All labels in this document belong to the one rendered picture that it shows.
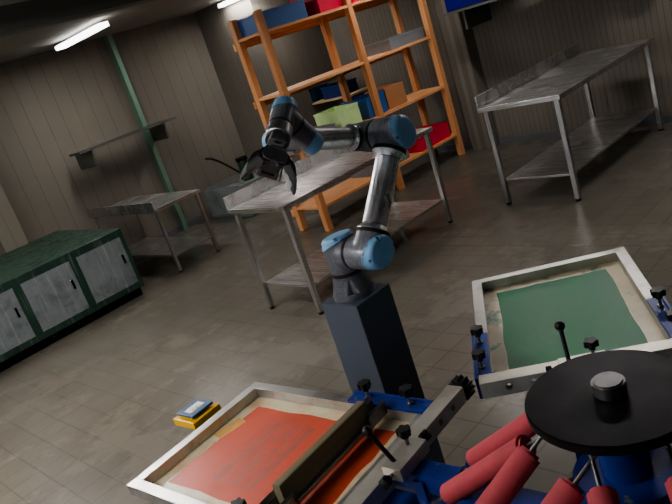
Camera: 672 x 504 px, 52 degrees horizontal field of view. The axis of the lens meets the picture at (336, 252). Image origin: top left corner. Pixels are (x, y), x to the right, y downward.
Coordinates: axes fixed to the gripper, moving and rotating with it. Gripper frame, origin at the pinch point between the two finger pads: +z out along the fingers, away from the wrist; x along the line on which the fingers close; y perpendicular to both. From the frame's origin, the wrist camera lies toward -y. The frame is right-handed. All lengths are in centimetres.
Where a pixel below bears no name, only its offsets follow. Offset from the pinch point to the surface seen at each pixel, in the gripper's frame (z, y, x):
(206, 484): 60, 69, -7
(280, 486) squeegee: 68, 33, -22
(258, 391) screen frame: 20, 87, -20
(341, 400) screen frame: 30, 56, -43
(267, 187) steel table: -275, 325, -29
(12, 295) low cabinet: -210, 515, 176
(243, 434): 40, 77, -17
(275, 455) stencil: 50, 61, -25
